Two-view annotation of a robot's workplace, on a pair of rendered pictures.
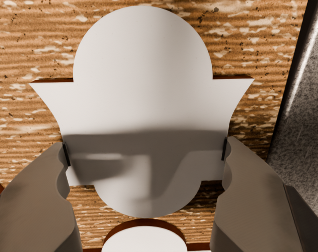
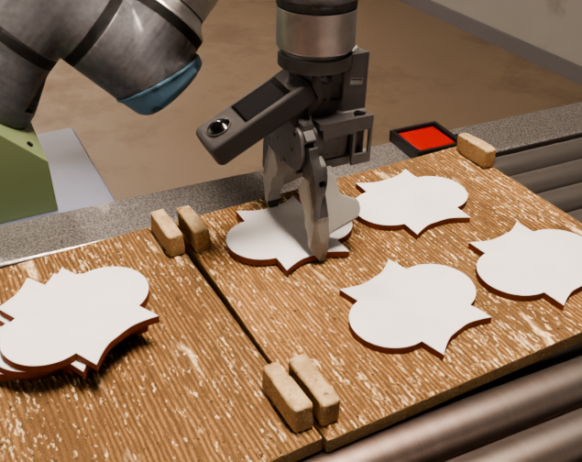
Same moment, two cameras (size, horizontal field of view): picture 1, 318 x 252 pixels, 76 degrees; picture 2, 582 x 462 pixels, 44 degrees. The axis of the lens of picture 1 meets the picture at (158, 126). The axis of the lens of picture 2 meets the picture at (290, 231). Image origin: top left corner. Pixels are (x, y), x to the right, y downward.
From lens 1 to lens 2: 0.71 m
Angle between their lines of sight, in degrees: 46
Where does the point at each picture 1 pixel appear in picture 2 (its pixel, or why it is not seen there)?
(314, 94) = (230, 203)
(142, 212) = not seen: hidden behind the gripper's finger
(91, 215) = (373, 241)
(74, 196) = (362, 251)
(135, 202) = not seen: hidden behind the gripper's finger
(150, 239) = (367, 208)
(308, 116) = (244, 199)
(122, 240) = (378, 218)
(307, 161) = not seen: hidden behind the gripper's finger
